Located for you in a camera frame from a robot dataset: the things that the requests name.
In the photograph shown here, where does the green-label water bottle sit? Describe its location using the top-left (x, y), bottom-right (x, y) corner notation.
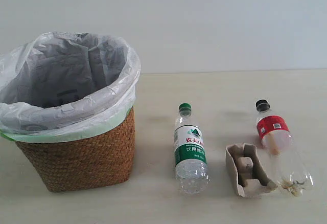
top-left (174, 103), bottom-right (209, 194)

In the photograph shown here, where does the red-label soda bottle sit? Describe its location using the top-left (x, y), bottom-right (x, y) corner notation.
top-left (255, 99), bottom-right (313, 197)

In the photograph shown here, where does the grey cardboard pulp tray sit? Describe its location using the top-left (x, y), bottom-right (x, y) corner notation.
top-left (225, 143), bottom-right (277, 198)

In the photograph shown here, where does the woven wicker trash basket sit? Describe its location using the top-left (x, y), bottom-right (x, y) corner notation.
top-left (16, 109), bottom-right (135, 192)

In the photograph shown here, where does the white plastic bin liner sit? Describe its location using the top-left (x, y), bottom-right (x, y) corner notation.
top-left (1, 32), bottom-right (141, 143)

